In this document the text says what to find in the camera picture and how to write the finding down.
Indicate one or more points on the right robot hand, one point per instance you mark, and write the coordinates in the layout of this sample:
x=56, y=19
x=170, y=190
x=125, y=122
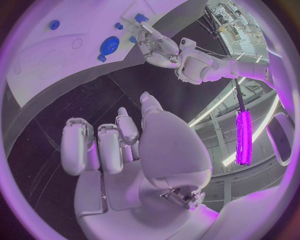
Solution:
x=168, y=146

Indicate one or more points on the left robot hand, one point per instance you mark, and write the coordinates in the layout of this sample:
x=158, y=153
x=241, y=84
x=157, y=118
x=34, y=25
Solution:
x=161, y=50

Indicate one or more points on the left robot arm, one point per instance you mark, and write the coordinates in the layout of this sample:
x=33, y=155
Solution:
x=194, y=65

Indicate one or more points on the white task board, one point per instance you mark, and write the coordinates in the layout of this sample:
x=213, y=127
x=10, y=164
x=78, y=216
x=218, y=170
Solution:
x=70, y=61

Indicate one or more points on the blue short cylinder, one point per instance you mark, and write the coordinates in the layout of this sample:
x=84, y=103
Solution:
x=132, y=39

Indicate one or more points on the blue block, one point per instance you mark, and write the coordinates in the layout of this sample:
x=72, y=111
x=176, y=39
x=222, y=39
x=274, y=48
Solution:
x=140, y=18

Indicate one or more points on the blue peg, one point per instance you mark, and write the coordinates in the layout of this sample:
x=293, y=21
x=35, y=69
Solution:
x=102, y=58
x=118, y=26

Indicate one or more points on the blue gear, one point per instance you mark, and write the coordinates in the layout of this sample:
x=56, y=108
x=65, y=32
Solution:
x=109, y=46

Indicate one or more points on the glowing light bar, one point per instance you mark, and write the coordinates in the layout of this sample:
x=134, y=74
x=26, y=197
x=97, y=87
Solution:
x=243, y=138

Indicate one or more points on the blue round plug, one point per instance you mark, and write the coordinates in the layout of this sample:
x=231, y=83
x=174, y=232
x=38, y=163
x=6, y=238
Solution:
x=54, y=24

